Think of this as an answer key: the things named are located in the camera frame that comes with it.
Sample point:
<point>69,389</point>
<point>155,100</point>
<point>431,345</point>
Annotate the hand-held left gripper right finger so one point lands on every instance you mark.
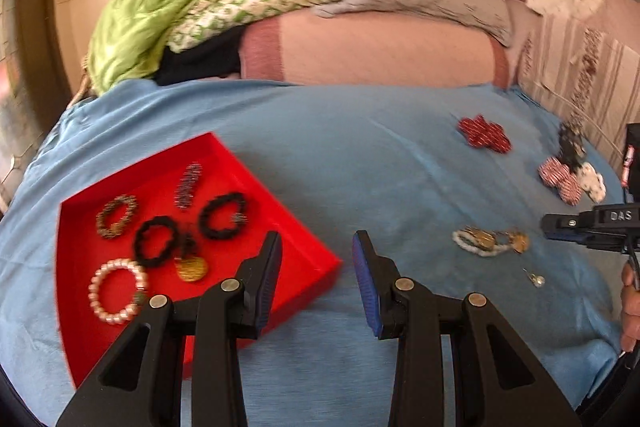
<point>367,292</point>

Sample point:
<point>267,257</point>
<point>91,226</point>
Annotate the red checked scrunchie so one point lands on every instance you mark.
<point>560,181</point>

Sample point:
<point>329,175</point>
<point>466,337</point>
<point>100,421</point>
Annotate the blue blanket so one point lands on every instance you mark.
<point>350,147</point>

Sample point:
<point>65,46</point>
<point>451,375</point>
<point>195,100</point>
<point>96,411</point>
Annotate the red tray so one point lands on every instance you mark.
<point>160,167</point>

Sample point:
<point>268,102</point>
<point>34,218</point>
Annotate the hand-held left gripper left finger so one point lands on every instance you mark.
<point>267,287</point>

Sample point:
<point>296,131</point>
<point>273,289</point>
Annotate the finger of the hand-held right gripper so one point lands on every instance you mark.
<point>570,237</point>
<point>567,222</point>

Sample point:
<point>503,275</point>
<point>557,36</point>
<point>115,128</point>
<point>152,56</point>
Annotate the white dotted scrunchie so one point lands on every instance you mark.
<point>592,184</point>

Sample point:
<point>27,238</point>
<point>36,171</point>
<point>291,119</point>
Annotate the striped pillow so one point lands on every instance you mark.
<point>565,57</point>

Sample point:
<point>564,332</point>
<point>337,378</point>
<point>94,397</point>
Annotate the black cloth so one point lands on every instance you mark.
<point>200,62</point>

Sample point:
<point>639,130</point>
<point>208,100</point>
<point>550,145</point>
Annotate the red polka dot scrunchie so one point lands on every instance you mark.
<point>485,133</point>

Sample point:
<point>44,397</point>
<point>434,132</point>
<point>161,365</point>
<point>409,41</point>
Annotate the person's right hand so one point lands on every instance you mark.
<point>631,312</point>

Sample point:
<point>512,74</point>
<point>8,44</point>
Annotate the pink bed sheet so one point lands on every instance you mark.
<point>375,47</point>

